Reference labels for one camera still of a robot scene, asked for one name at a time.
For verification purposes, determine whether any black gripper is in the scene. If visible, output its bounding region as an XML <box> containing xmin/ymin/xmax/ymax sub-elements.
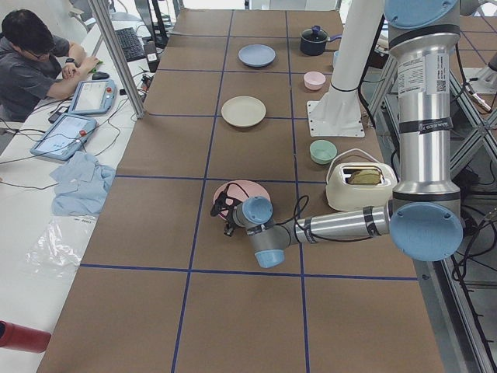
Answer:
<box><xmin>210</xmin><ymin>186</ymin><xmax>238</xmax><ymax>236</ymax></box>

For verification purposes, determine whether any pink plate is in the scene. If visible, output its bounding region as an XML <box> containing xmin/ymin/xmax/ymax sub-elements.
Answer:
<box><xmin>213</xmin><ymin>180</ymin><xmax>270</xmax><ymax>204</ymax></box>

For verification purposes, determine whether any blue plate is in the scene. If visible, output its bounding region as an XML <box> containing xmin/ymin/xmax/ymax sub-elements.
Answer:
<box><xmin>238</xmin><ymin>44</ymin><xmax>276</xmax><ymax>68</ymax></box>

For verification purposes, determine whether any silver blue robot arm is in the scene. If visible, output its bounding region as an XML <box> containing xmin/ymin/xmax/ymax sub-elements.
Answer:
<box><xmin>210</xmin><ymin>1</ymin><xmax>463</xmax><ymax>268</ymax></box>

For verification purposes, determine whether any cream plate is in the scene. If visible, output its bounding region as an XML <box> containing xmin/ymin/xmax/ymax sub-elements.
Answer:
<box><xmin>221</xmin><ymin>96</ymin><xmax>266</xmax><ymax>127</ymax></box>

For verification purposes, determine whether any green bowl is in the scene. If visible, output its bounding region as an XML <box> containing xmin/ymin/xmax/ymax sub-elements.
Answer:
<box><xmin>309</xmin><ymin>139</ymin><xmax>338</xmax><ymax>165</ymax></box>

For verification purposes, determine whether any cream toaster with bread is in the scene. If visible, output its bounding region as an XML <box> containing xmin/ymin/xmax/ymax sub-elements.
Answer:
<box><xmin>325</xmin><ymin>148</ymin><xmax>398</xmax><ymax>211</ymax></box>

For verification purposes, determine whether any light blue cloth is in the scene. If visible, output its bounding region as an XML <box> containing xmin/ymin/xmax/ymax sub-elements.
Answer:
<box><xmin>50</xmin><ymin>151</ymin><xmax>116</xmax><ymax>216</ymax></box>

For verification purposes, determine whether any pink bowl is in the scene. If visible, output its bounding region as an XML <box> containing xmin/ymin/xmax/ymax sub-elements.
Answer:
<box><xmin>304</xmin><ymin>71</ymin><xmax>326</xmax><ymax>91</ymax></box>

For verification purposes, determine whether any upper teach pendant tablet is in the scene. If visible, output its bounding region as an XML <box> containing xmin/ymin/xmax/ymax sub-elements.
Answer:
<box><xmin>68</xmin><ymin>79</ymin><xmax>116</xmax><ymax>115</ymax></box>

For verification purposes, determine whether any teach pendant tablet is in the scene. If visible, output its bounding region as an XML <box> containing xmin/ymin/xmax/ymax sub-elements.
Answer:
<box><xmin>30</xmin><ymin>113</ymin><xmax>97</xmax><ymax>161</ymax></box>
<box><xmin>68</xmin><ymin>79</ymin><xmax>116</xmax><ymax>115</ymax></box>

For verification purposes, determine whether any lower teach pendant tablet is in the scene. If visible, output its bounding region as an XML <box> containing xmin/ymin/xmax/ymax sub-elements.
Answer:
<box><xmin>30</xmin><ymin>113</ymin><xmax>97</xmax><ymax>161</ymax></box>

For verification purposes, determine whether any clear plastic bag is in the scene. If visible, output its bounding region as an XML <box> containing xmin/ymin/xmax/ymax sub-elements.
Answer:
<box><xmin>26</xmin><ymin>215</ymin><xmax>97</xmax><ymax>276</ymax></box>

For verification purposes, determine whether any black computer mouse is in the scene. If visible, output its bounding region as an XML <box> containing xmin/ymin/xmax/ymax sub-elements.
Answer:
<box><xmin>92</xmin><ymin>71</ymin><xmax>109</xmax><ymax>80</ymax></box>

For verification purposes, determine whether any black keyboard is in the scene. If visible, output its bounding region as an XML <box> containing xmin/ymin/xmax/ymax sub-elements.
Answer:
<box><xmin>115</xmin><ymin>27</ymin><xmax>145</xmax><ymax>62</ymax></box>

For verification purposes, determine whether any dark blue pot with lid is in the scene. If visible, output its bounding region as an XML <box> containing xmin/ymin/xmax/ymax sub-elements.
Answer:
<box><xmin>300</xmin><ymin>25</ymin><xmax>342</xmax><ymax>56</ymax></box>

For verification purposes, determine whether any light blue cup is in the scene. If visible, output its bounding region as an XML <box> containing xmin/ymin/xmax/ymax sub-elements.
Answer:
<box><xmin>332</xmin><ymin>51</ymin><xmax>339</xmax><ymax>69</ymax></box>

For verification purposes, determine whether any seated person in grey shirt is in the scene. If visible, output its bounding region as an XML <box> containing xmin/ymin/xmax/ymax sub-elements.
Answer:
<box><xmin>1</xmin><ymin>9</ymin><xmax>99</xmax><ymax>122</ymax></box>

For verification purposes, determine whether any red bottle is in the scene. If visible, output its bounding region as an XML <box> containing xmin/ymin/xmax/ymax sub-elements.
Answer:
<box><xmin>1</xmin><ymin>320</ymin><xmax>51</xmax><ymax>353</ymax></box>

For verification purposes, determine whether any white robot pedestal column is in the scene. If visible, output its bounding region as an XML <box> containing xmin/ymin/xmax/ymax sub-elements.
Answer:
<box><xmin>308</xmin><ymin>0</ymin><xmax>384</xmax><ymax>138</ymax></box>

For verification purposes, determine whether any aluminium frame post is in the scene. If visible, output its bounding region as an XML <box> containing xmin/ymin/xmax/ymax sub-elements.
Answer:
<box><xmin>89</xmin><ymin>0</ymin><xmax>144</xmax><ymax>119</ymax></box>

